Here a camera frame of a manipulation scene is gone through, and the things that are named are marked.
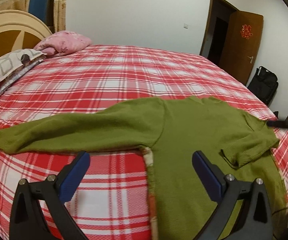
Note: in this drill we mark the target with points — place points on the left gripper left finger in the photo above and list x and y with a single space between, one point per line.
27 219

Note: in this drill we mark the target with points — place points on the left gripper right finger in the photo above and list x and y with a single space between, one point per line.
254 220

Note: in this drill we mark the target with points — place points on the green striped knit sweater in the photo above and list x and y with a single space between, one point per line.
167 132

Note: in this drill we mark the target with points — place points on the black bag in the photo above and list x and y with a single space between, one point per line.
264 85

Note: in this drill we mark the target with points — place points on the red plaid bed sheet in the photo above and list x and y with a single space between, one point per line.
111 202

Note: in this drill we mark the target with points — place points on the brown wooden door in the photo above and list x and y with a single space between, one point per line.
241 45

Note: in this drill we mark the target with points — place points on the white patterned pillow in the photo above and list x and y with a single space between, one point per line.
16 64

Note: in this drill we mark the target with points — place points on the pink pillow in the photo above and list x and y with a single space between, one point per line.
63 43

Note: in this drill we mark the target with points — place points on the cream wooden headboard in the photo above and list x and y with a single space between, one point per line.
20 30

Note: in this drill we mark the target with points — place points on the white wall switch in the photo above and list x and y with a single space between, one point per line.
186 25

